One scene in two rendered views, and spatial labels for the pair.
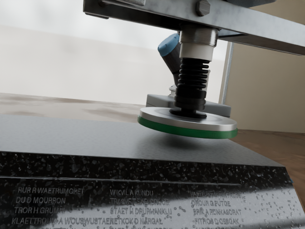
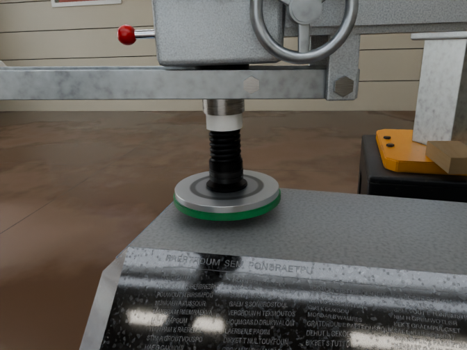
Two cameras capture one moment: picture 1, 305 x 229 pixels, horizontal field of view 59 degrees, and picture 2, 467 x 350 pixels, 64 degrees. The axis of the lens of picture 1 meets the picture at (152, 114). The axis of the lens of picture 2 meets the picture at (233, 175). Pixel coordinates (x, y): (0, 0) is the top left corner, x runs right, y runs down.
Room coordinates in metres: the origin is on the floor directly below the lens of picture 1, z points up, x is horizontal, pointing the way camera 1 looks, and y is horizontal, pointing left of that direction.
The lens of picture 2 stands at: (1.20, 0.30, 1.16)
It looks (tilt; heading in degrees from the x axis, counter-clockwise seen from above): 19 degrees down; 211
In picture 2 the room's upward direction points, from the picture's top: 2 degrees counter-clockwise
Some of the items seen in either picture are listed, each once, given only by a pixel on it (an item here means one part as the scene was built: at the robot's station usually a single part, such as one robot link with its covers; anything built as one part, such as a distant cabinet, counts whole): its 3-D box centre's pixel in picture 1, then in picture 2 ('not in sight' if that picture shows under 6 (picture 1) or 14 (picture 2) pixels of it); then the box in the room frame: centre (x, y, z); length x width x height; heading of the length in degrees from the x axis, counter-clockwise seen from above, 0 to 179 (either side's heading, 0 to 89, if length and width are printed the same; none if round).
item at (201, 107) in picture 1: (189, 105); (226, 175); (0.59, -0.08, 0.91); 0.07 x 0.07 x 0.01
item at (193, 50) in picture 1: (196, 51); (224, 118); (0.59, -0.08, 1.02); 0.07 x 0.07 x 0.04
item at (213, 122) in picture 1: (187, 117); (226, 188); (0.59, -0.08, 0.88); 0.21 x 0.21 x 0.01
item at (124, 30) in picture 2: not in sight; (140, 34); (0.72, -0.15, 1.18); 0.08 x 0.03 x 0.03; 120
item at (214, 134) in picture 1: (187, 119); (226, 189); (0.59, -0.08, 0.87); 0.22 x 0.22 x 0.04
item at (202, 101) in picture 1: (189, 99); (226, 169); (0.59, -0.08, 0.92); 0.07 x 0.07 x 0.01
